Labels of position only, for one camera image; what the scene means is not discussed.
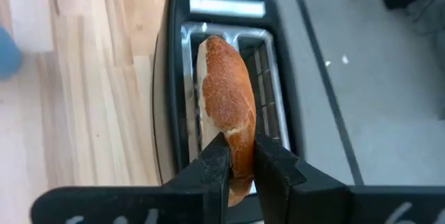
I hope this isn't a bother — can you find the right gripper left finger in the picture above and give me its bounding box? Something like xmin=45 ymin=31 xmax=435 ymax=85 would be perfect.
xmin=30 ymin=131 xmax=231 ymax=224

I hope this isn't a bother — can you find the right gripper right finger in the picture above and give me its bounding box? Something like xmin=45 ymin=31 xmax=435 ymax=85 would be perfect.
xmin=252 ymin=133 xmax=445 ymax=224

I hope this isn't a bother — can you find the browned bagel half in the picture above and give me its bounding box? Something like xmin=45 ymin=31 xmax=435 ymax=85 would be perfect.
xmin=196 ymin=35 xmax=257 ymax=207

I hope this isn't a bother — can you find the black two-slot toaster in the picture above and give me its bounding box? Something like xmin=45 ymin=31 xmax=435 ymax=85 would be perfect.
xmin=152 ymin=0 xmax=307 ymax=224

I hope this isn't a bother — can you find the small blue cup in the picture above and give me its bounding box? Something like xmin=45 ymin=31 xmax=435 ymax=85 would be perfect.
xmin=0 ymin=25 xmax=24 ymax=81

